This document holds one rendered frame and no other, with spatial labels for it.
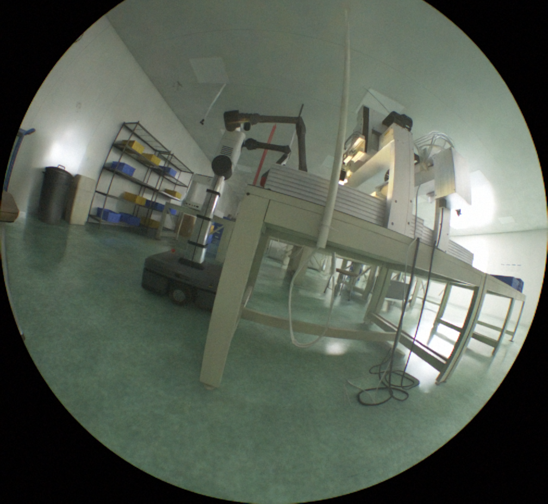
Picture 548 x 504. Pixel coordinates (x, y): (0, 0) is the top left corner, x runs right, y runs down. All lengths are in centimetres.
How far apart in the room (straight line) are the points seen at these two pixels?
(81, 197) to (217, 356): 276
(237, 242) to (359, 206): 40
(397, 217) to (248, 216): 50
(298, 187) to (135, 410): 89
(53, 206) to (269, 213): 258
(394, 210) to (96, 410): 114
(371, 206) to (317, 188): 20
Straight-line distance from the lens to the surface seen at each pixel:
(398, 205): 68
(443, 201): 92
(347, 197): 61
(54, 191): 268
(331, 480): 72
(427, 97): 279
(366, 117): 99
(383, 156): 92
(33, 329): 100
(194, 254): 138
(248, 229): 50
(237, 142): 146
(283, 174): 58
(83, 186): 300
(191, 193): 354
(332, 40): 238
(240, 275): 51
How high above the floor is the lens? 61
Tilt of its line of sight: 4 degrees up
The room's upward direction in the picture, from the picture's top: 16 degrees clockwise
